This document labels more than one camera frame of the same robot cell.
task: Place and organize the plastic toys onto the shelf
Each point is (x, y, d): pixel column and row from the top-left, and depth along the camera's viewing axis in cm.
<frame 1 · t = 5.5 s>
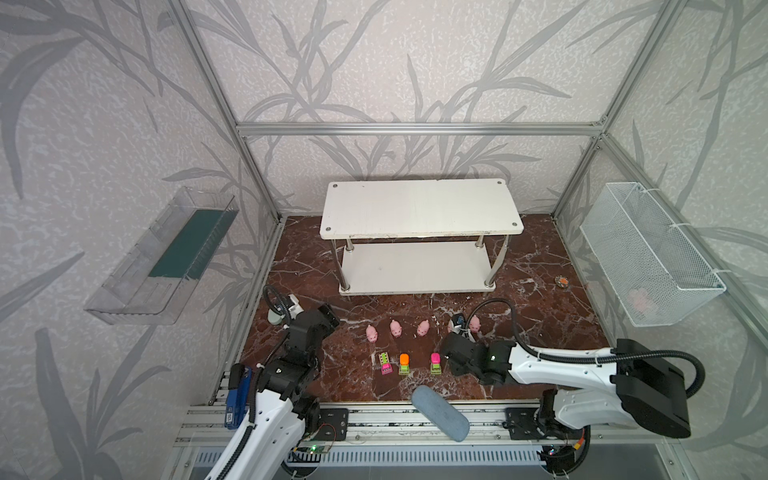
left hand: (327, 301, 81), fingers open
right hand: (452, 346, 85), fingers open
white two-tier shelf: (418, 237, 72), point 34 cm above the table
pink pig toy: (371, 333, 89), point 2 cm above the table
pink pig toy 2: (396, 328, 91), point 2 cm above the table
pink pig toy 3: (423, 328, 91), point 2 cm above the table
pink green truck toy: (386, 367, 82), point 3 cm above the table
orange mixer truck toy: (404, 364, 82), point 3 cm above the table
pink mixer truck toy: (435, 365, 83), point 3 cm above the table
small orange round object: (561, 281, 103), on the table

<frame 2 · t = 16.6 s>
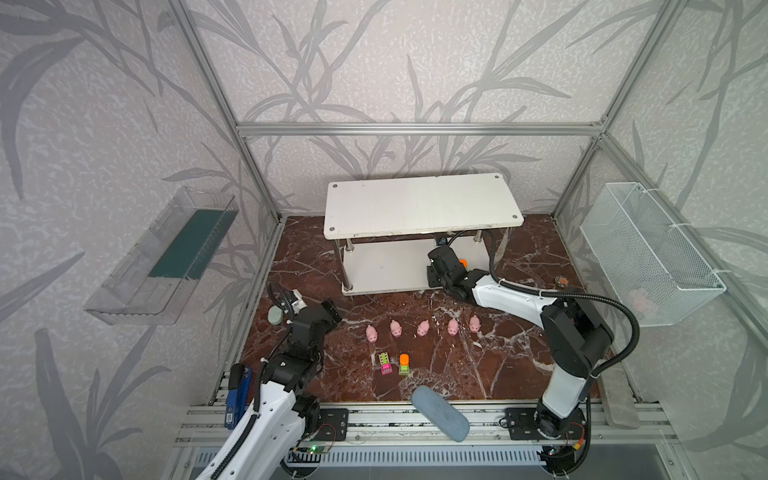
left hand: (329, 296, 82), fingers open
right hand: (436, 257, 94), fingers open
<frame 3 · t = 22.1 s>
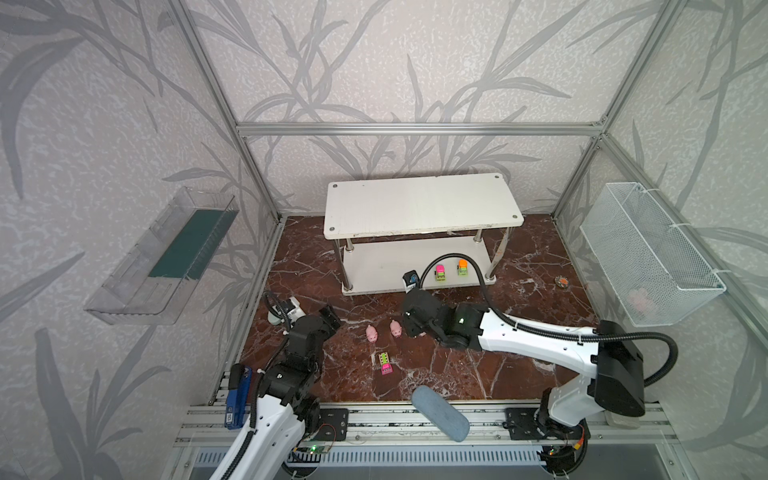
left hand: (329, 302, 82), fingers open
right hand: (407, 300, 79), fingers open
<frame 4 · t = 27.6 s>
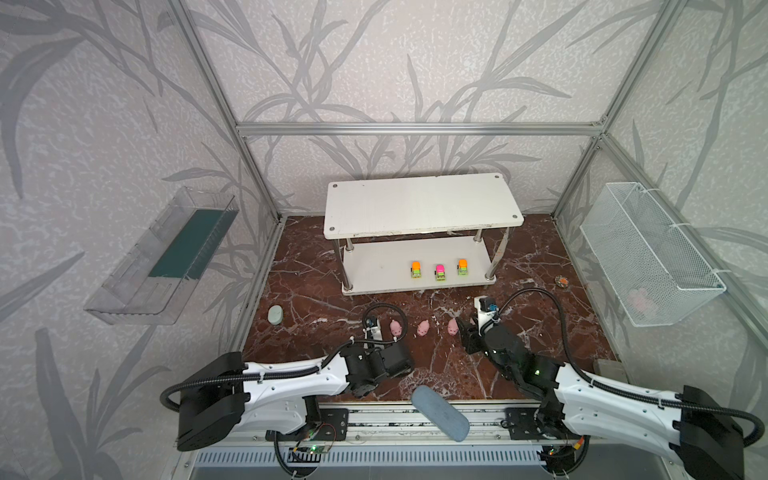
left hand: (394, 350, 82), fingers open
right hand: (463, 309, 82), fingers open
pink pig toy 4: (452, 327, 90), point 3 cm above the table
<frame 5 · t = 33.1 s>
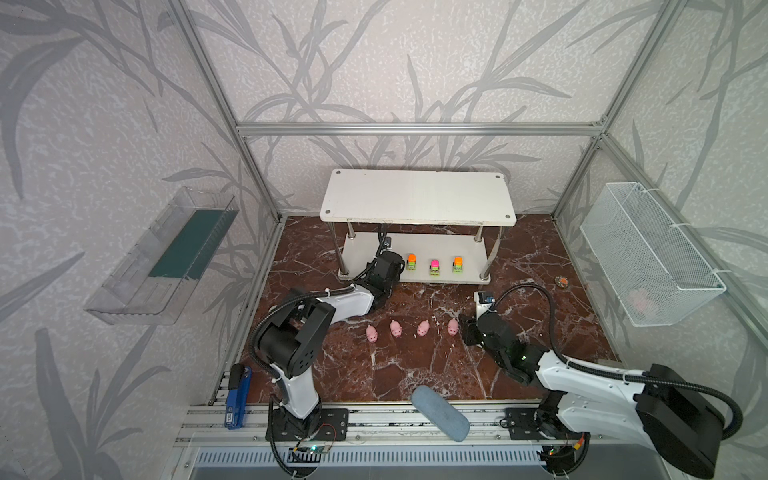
left hand: (389, 252, 96), fingers closed
right hand: (465, 306, 87), fingers open
